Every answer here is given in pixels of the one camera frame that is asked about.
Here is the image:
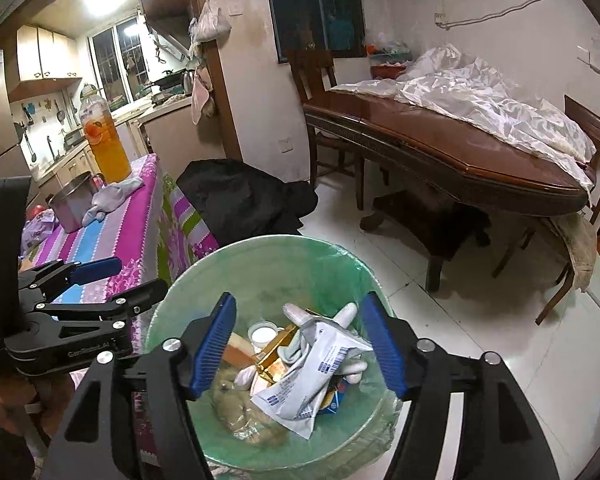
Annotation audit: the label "black jacket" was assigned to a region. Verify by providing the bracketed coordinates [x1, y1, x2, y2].
[176, 158, 320, 248]

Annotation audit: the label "clear plastic sheet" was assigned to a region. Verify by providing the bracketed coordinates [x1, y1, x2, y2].
[330, 44, 598, 171]

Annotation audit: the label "floral tablecloth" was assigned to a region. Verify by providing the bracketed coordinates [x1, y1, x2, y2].
[17, 154, 220, 361]

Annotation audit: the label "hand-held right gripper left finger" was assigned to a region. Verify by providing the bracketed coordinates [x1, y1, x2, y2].
[40, 292, 238, 480]

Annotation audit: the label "kitchen base cabinets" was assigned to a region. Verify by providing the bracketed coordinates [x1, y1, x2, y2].
[30, 95, 193, 196]

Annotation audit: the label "wall cabinet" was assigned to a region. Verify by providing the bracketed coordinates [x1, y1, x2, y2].
[7, 24, 83, 103]

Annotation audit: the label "dark window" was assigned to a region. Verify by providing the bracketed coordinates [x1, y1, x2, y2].
[262, 0, 366, 65]

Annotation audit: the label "black wok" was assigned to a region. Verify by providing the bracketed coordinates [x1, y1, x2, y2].
[150, 72, 186, 88]

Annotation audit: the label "wall cable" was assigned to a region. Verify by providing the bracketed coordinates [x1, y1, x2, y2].
[432, 0, 568, 28]

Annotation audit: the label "person's left hand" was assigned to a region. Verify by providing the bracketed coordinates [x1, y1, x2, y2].
[0, 374, 76, 441]

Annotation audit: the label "white plastic package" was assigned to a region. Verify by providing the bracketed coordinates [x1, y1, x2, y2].
[250, 320, 376, 441]

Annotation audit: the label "steel pot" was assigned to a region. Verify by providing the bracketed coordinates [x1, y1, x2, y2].
[46, 171, 106, 233]

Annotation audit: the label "yellow box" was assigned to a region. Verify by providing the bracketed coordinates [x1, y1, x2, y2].
[252, 322, 301, 386]

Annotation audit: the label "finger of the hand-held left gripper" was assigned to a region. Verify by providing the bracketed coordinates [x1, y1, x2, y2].
[35, 279, 168, 321]
[17, 256, 123, 306]

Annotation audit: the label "grey sock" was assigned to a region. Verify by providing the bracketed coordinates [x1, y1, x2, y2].
[81, 176, 146, 227]

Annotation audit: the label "wall switch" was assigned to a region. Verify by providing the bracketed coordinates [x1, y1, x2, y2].
[577, 46, 600, 72]

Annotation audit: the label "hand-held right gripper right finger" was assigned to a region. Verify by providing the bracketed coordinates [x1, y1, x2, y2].
[360, 291, 561, 480]

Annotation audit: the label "purple tissue packet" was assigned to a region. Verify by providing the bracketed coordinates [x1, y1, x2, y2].
[20, 210, 58, 256]

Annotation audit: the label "hanging plastic bag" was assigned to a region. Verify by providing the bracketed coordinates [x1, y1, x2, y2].
[189, 0, 231, 43]

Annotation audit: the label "beige cloth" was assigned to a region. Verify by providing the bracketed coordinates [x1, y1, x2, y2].
[545, 212, 598, 293]

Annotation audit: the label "orange juice bottle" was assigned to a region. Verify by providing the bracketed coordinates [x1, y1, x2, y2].
[78, 91, 132, 184]

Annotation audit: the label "red plastic basin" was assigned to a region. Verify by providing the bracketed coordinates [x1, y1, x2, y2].
[370, 62, 408, 81]

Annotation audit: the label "wooden chair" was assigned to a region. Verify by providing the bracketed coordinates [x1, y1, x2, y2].
[285, 49, 366, 211]
[492, 94, 600, 326]

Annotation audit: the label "wooden dining table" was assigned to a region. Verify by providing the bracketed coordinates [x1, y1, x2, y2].
[302, 85, 591, 293]

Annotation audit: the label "range hood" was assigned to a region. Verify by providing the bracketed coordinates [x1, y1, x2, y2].
[140, 0, 196, 63]

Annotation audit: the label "blue yellow small packet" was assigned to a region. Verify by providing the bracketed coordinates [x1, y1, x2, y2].
[320, 380, 353, 413]

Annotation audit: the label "kitchen window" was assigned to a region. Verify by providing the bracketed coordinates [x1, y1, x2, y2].
[87, 17, 151, 106]

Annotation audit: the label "green trash bin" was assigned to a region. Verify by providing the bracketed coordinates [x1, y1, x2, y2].
[144, 235, 406, 471]

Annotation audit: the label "bread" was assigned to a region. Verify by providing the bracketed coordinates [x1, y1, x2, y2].
[212, 365, 301, 448]

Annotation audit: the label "hanging pink towel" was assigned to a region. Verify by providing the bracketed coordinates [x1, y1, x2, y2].
[190, 67, 216, 126]

